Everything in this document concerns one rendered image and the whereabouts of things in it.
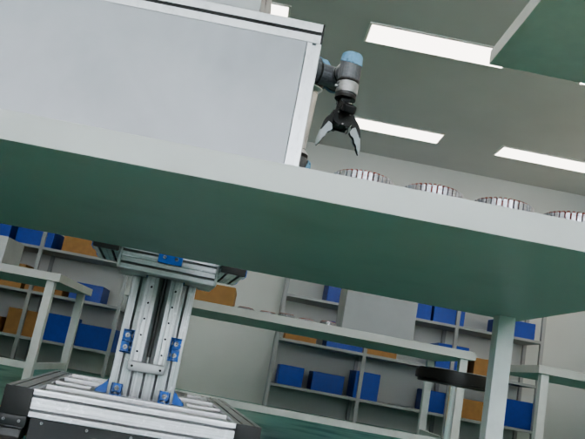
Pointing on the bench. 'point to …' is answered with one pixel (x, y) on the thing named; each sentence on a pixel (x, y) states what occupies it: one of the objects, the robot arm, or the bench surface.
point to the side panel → (302, 104)
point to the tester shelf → (233, 17)
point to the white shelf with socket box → (546, 40)
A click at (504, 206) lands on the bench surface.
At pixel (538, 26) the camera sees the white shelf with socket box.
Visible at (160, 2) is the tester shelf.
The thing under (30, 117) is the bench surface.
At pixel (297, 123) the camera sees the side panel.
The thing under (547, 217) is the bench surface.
